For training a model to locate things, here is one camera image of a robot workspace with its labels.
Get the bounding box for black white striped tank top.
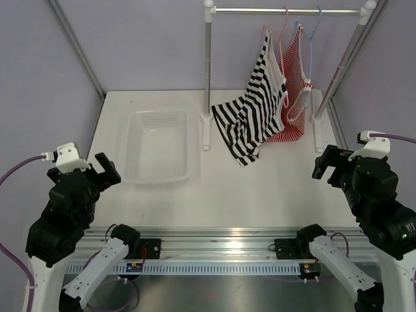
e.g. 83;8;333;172
212;29;288;167

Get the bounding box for pink wire hanger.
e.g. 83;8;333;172
262;6;289;80

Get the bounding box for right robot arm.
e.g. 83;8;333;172
294;145;415;311

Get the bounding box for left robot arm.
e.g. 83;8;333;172
25;153;140;311

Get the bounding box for red white striped tank top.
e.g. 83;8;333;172
266;23;312;143

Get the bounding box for white plastic basket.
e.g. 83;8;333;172
123;109;190;185

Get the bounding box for white metal clothes rack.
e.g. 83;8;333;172
201;1;378;152

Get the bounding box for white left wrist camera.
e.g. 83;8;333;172
41;142;91;174

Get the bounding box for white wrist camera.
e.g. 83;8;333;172
348;130;391;161
41;142;91;174

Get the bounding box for right aluminium frame post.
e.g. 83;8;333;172
326;0;391;149

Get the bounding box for aluminium frame post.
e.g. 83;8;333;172
326;0;391;149
45;0;106;103

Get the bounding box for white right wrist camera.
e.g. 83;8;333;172
348;130;391;161

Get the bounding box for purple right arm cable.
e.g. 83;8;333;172
370;133;416;144

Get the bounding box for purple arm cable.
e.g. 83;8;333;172
370;133;416;144
0;155;45;312

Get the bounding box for blue wire hanger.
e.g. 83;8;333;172
302;5;322;109

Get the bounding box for white slotted cable duct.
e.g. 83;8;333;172
64;263;303;276

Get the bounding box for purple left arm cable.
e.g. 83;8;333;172
0;155;45;312

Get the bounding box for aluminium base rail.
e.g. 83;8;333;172
72;226;378;263

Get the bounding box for left aluminium frame post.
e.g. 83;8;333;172
45;0;106;103

